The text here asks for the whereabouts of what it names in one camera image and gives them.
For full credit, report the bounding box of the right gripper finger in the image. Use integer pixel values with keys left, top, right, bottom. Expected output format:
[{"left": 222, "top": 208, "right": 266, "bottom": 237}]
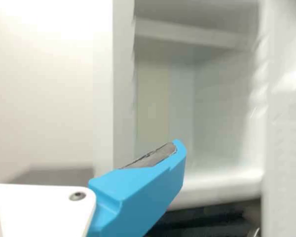
[{"left": 87, "top": 139, "right": 188, "bottom": 237}]

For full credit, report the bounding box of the black platform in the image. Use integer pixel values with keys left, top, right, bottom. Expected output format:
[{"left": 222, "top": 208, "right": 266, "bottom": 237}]
[{"left": 160, "top": 197, "right": 262, "bottom": 237}]

